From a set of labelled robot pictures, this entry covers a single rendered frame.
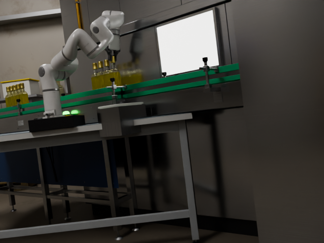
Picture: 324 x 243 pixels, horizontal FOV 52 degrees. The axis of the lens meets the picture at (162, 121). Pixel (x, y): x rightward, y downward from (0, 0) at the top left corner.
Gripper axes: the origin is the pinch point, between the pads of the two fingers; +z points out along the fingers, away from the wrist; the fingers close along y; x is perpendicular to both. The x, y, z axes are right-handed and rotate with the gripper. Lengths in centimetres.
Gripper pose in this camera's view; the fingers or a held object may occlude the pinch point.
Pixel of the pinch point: (112, 58)
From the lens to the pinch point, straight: 227.9
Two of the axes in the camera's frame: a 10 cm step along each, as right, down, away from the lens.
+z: -0.8, 9.8, 1.8
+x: 7.9, 1.8, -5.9
